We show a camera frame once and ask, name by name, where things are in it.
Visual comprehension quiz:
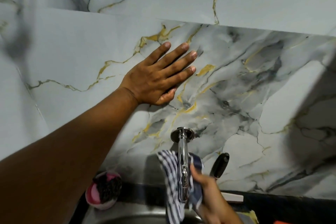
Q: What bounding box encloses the person's left hand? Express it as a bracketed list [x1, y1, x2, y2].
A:
[119, 41, 198, 106]

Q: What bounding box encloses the person's right hand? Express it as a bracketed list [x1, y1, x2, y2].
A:
[189, 164, 231, 224]

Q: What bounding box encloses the blue white striped cloth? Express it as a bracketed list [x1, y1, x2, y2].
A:
[157, 150, 206, 224]

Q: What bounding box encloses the person's left forearm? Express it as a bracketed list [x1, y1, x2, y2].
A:
[0, 87, 139, 224]

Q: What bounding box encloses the person's right forearm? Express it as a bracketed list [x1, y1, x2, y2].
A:
[207, 205, 245, 224]

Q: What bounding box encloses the white soap bar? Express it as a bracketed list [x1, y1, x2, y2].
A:
[221, 192, 244, 203]

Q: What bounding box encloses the yellow sponge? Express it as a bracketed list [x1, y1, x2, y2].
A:
[240, 210, 260, 224]

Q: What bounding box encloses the stainless steel sink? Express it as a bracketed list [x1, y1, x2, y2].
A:
[81, 200, 252, 224]

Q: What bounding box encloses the black scouring pad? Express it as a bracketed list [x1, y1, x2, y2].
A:
[98, 175, 123, 204]

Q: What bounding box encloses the pink white bowl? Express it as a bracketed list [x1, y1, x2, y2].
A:
[85, 171, 123, 211]

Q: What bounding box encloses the chrome wall faucet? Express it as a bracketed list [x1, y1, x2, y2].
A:
[170, 127, 196, 203]

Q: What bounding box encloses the black handle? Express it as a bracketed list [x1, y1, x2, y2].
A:
[209, 152, 230, 180]

